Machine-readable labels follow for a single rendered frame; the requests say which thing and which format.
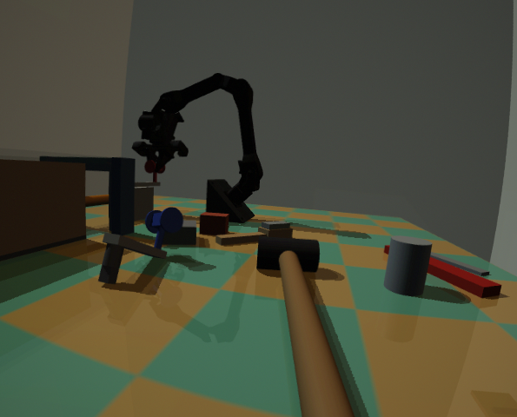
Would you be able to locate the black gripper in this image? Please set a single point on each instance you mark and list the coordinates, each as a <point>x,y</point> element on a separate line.
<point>165,151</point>

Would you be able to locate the black mallet with brown handle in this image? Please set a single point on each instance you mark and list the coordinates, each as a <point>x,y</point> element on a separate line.
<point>319,382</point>

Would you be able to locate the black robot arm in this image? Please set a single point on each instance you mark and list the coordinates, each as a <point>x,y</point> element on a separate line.
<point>173,101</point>

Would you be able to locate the grey cylinder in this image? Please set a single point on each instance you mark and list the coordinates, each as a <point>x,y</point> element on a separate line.
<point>407,268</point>

